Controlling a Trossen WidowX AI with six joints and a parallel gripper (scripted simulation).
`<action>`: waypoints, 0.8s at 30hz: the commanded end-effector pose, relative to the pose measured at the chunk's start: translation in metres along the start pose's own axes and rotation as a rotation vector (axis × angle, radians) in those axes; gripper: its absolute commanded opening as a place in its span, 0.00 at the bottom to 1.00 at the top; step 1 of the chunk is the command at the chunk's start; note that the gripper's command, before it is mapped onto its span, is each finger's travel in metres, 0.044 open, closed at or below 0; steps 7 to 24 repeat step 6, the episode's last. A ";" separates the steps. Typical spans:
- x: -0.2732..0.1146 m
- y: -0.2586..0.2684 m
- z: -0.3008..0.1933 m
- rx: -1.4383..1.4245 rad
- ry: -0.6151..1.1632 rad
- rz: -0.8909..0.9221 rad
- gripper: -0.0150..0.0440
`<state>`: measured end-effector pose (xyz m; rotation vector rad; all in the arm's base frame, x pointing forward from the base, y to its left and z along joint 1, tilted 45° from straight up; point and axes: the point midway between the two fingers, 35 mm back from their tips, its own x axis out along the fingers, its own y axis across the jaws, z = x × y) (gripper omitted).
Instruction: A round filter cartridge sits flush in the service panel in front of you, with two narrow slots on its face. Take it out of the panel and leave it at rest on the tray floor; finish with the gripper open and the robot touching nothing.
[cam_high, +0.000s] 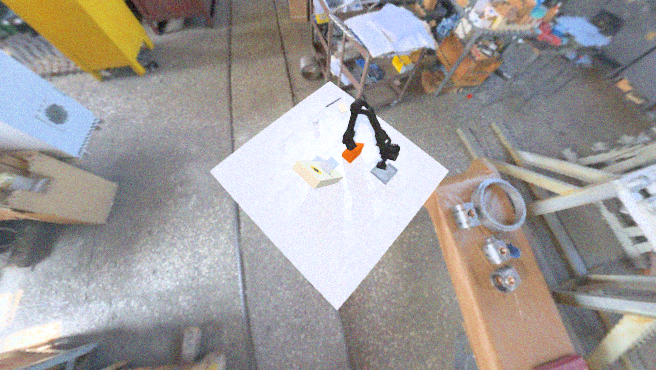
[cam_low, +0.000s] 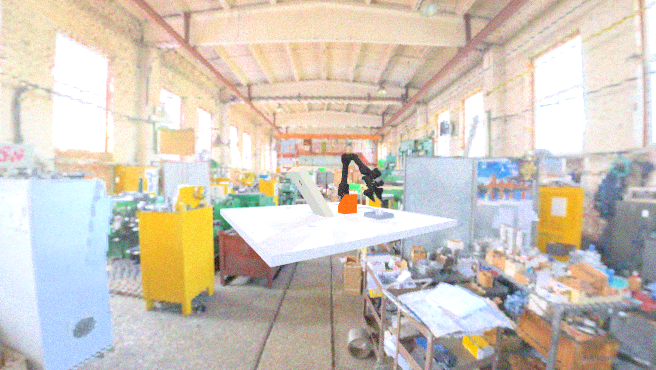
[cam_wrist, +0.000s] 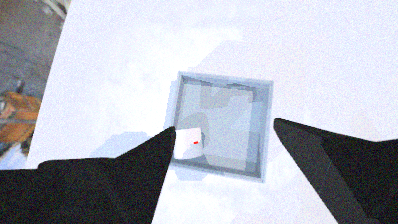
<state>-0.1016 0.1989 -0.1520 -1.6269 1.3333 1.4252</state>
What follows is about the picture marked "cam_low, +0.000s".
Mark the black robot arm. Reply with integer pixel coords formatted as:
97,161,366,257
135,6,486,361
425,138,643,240
337,153,384,200

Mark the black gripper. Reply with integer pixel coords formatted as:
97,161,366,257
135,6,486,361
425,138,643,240
363,181,384,203

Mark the pale cream flat panel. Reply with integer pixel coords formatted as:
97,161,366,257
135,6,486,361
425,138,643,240
287,166,334,217

